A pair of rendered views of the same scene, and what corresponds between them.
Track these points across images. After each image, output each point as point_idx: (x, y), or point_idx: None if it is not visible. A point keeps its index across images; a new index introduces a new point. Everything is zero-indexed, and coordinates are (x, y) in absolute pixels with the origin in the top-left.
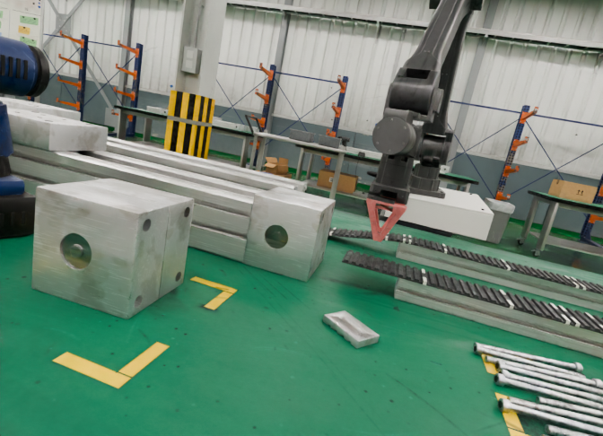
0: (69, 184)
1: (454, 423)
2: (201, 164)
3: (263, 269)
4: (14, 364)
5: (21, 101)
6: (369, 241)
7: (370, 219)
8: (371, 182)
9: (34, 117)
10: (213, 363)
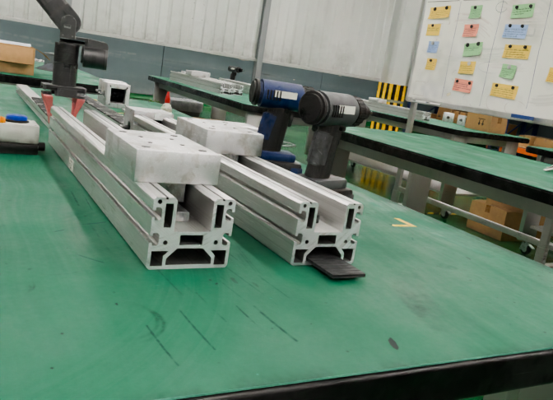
0: (252, 127)
1: None
2: (109, 122)
3: None
4: None
5: (171, 143)
6: (43, 132)
7: (77, 113)
8: (80, 88)
9: (231, 124)
10: None
